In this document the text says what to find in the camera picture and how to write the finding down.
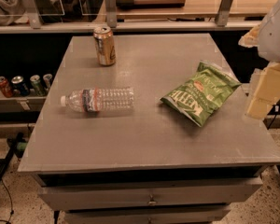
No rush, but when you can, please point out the red soda can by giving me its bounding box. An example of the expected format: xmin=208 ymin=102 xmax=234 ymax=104
xmin=0 ymin=77 xmax=14 ymax=98

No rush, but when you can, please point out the gold soda can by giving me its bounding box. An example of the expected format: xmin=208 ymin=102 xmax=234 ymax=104
xmin=93 ymin=26 xmax=116 ymax=66

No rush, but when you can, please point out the left metal bracket post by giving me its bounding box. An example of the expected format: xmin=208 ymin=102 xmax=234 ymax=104
xmin=22 ymin=0 xmax=42 ymax=29

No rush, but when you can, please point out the grey drawer cabinet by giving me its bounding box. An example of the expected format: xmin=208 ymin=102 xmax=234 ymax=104
xmin=19 ymin=34 xmax=280 ymax=224

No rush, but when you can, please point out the grey low shelf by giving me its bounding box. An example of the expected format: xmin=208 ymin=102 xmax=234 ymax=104
xmin=0 ymin=91 xmax=46 ymax=113

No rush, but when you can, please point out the clear plastic water bottle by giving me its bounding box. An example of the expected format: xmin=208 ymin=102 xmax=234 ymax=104
xmin=61 ymin=87 xmax=134 ymax=113

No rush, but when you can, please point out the right metal bracket post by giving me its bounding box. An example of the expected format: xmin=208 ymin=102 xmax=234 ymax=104
xmin=215 ymin=0 xmax=233 ymax=26

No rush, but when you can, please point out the dark blue soda can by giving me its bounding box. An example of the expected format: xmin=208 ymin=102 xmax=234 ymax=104
xmin=11 ymin=76 xmax=30 ymax=96

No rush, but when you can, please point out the green soda can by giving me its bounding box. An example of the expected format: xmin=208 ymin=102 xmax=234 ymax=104
xmin=30 ymin=75 xmax=46 ymax=96

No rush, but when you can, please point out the metal bracket post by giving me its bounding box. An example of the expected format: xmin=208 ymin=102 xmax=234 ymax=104
xmin=105 ymin=0 xmax=117 ymax=28
xmin=22 ymin=0 xmax=42 ymax=29
xmin=215 ymin=0 xmax=233 ymax=26

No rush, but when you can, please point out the black floor cable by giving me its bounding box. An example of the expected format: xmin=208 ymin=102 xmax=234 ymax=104
xmin=0 ymin=149 xmax=15 ymax=224

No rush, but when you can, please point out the black stand leg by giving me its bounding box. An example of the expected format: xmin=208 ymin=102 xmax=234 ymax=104
xmin=0 ymin=133 xmax=27 ymax=182

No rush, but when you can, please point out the upper drawer metal knob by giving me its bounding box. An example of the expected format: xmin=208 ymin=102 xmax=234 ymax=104
xmin=147 ymin=195 xmax=157 ymax=206

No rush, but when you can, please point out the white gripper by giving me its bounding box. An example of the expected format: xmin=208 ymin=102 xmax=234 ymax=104
xmin=238 ymin=0 xmax=280 ymax=119

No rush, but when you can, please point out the middle metal bracket post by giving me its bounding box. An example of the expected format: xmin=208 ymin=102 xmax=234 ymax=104
xmin=105 ymin=0 xmax=117 ymax=28

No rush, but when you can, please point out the silver soda can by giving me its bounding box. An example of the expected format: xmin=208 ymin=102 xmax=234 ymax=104
xmin=43 ymin=74 xmax=53 ymax=90

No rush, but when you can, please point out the green kettle chips bag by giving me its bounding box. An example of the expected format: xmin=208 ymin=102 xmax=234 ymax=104
xmin=161 ymin=62 xmax=241 ymax=127

